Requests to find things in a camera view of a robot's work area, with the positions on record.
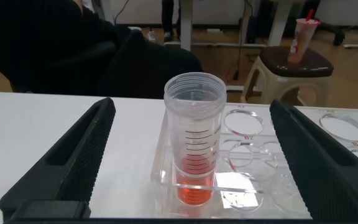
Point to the orange-red pigment test tube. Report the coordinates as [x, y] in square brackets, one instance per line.
[194, 124]

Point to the white double desk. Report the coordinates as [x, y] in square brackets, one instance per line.
[186, 25]

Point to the black bag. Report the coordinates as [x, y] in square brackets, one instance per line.
[154, 68]

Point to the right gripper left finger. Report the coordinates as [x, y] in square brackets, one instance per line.
[73, 168]

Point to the drink cup red straw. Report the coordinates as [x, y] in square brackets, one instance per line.
[301, 37]

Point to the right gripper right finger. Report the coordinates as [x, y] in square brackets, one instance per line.
[322, 174]

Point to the person in black sweater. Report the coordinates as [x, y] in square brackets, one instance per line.
[42, 37]

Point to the clear acrylic tube rack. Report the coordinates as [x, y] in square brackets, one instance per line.
[247, 177]

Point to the beige stool brown seat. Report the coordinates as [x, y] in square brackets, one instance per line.
[294, 62]

